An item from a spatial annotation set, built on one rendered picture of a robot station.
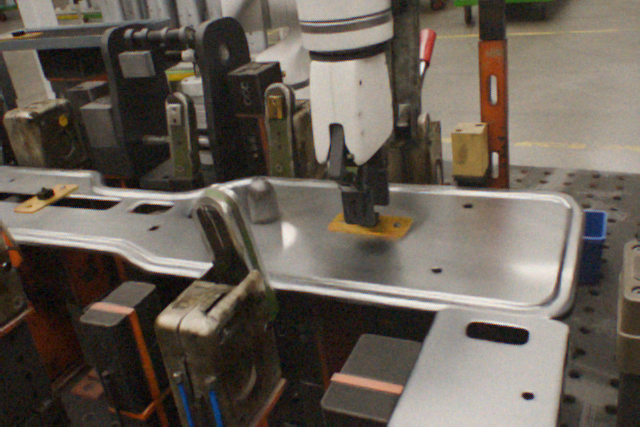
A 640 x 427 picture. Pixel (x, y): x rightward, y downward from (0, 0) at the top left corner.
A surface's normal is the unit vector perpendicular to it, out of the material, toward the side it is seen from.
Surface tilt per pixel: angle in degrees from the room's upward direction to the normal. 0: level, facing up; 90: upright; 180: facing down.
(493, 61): 90
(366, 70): 89
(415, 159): 90
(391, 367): 0
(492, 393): 0
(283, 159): 78
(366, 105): 90
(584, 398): 0
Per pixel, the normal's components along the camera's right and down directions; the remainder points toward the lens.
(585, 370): -0.13, -0.91
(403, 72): -0.42, 0.27
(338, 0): -0.11, 0.41
